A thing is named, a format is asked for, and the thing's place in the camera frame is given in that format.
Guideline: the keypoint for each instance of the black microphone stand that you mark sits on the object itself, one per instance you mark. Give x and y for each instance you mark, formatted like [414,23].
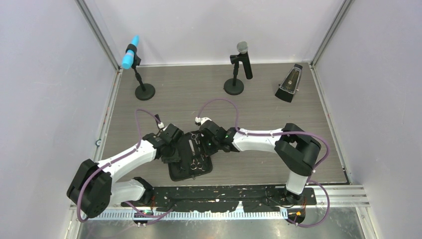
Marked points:
[233,86]
[144,91]

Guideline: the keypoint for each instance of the black zipper tool case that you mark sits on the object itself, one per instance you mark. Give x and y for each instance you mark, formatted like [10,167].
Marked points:
[181,170]

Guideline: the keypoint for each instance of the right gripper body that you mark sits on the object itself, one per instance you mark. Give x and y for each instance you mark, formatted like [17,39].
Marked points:
[209,147]

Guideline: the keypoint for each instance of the right black microphone stand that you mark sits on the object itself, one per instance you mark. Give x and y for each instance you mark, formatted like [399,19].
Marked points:
[233,86]

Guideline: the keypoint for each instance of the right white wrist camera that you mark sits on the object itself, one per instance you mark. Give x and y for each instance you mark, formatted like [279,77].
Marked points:
[200,121]

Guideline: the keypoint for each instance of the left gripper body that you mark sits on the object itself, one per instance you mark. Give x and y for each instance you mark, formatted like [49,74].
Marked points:
[173,155]

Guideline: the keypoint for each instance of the silver thinning scissors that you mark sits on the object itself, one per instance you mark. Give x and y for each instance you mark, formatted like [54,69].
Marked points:
[197,160]

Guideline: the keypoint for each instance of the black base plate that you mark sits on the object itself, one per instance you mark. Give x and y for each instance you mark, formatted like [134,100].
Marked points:
[220,199]

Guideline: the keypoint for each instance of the black metronome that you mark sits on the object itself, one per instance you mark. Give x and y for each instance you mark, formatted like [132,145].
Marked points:
[289,85]

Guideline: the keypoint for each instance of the black grey microphone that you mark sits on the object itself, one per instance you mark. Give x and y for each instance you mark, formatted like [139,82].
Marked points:
[243,56]

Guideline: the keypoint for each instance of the silver cutting scissors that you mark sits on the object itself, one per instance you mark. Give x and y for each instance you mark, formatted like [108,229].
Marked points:
[196,142]

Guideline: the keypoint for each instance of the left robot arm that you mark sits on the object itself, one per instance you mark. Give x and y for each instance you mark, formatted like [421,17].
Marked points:
[96,185]

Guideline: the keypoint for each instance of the left black microphone stand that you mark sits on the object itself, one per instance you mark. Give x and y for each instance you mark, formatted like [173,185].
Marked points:
[144,91]

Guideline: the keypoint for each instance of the blue microphone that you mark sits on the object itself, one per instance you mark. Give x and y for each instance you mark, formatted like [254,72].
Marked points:
[130,58]

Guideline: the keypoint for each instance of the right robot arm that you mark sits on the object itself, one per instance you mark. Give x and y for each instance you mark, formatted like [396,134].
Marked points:
[296,148]

